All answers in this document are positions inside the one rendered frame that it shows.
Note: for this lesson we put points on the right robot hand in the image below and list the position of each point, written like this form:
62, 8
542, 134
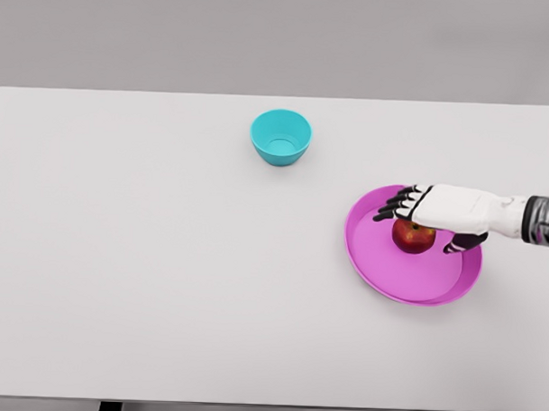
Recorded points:
446, 207

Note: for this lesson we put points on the red apple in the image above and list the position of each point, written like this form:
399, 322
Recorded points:
413, 239

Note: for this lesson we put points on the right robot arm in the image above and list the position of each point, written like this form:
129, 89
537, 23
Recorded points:
522, 218

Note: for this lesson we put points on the pink plate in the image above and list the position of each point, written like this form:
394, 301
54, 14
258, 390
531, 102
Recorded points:
407, 273

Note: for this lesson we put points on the blue bowl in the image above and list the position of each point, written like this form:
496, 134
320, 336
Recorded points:
281, 138

